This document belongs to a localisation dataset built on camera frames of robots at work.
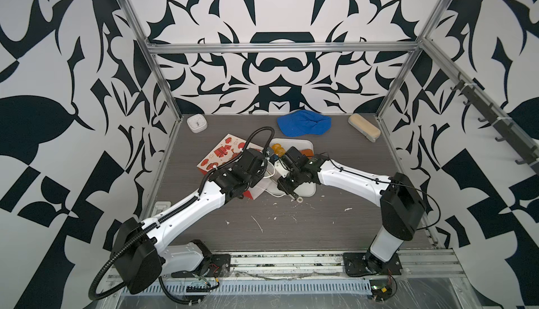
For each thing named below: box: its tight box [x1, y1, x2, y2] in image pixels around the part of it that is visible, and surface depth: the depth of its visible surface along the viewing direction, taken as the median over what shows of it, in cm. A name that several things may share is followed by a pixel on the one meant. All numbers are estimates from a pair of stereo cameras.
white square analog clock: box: [186, 113, 208, 134], surface depth 114 cm
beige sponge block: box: [348, 113, 382, 143], surface depth 114 cm
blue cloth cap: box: [277, 109, 332, 137], surface depth 116 cm
